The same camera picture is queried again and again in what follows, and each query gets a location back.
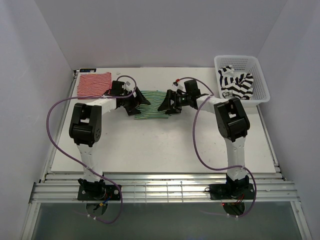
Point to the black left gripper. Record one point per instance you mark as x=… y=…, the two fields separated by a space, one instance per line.
x=139 y=98

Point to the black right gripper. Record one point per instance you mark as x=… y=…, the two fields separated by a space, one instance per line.
x=166 y=105

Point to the green white striped tank top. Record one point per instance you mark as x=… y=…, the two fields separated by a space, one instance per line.
x=148 y=112

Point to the red white striped tank top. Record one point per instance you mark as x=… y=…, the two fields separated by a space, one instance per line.
x=94 y=85

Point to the black white striped tank top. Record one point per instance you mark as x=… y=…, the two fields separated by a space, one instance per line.
x=240 y=86

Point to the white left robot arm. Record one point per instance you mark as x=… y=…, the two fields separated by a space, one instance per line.
x=86 y=129

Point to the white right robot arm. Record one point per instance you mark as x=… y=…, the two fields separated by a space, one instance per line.
x=232 y=123

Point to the blue label sticker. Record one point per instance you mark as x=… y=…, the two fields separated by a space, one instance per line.
x=87 y=70

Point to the white perforated plastic basket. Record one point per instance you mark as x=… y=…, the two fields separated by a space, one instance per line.
x=244 y=64

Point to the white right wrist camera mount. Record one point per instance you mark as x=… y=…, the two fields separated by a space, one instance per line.
x=177 y=87

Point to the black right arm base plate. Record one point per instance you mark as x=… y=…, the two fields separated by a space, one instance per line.
x=232 y=191

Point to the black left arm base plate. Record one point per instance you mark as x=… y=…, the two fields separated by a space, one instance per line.
x=97 y=191

